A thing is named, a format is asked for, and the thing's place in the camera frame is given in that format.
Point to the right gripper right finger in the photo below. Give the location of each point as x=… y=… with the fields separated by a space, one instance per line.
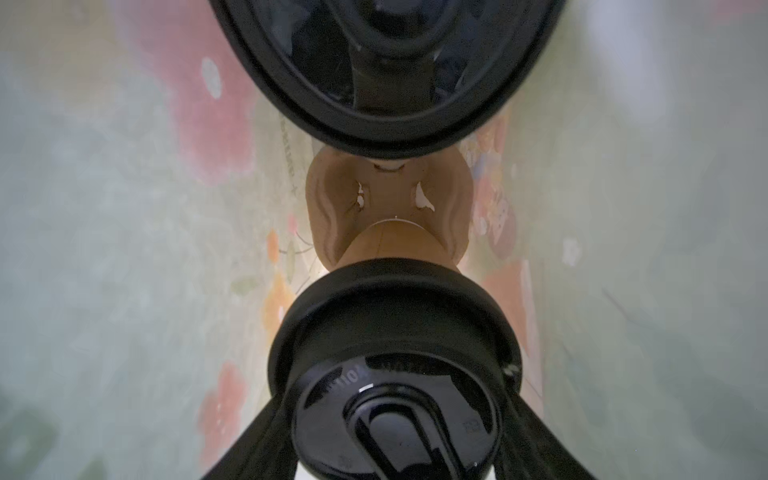
x=529 y=450

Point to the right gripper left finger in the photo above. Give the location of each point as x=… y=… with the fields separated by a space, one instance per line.
x=264 y=451

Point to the brown paper coffee cup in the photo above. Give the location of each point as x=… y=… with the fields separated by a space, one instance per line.
x=396 y=239

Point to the white paper takeout bag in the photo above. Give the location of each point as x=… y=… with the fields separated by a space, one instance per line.
x=154 y=232

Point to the single pulp cup carrier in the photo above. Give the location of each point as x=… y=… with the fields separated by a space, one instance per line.
x=346 y=194

